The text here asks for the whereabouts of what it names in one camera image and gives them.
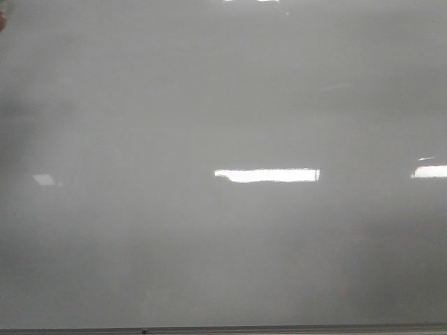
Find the white whiteboard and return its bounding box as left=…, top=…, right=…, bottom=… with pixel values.
left=1, top=1, right=446, bottom=328

